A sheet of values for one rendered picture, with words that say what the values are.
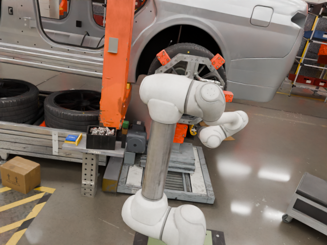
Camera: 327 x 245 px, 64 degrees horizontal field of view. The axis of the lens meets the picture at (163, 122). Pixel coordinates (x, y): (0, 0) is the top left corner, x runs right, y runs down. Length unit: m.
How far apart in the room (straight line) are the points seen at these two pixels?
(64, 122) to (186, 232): 1.49
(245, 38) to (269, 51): 0.25
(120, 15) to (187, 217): 1.26
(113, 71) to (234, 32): 1.09
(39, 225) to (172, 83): 1.41
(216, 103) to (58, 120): 1.68
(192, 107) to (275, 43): 1.66
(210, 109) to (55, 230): 1.39
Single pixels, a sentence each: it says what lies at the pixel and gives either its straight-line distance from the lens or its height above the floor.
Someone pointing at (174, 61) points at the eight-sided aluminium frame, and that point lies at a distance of 1.97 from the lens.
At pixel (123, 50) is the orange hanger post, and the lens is 1.82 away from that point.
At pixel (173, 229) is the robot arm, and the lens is 1.21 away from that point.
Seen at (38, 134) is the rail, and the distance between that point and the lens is 2.31.
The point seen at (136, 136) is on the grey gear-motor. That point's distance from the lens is 2.20.
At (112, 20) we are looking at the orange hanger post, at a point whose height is 1.29.
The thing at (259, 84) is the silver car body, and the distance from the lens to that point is 2.54.
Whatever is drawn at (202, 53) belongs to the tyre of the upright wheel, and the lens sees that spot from 2.06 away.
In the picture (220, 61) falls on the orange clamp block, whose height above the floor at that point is 1.12.
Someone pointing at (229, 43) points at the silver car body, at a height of 1.22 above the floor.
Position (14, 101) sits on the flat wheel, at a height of 0.49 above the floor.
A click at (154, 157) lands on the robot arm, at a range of 1.07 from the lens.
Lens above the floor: 1.43
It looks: 24 degrees down
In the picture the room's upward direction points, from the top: 10 degrees clockwise
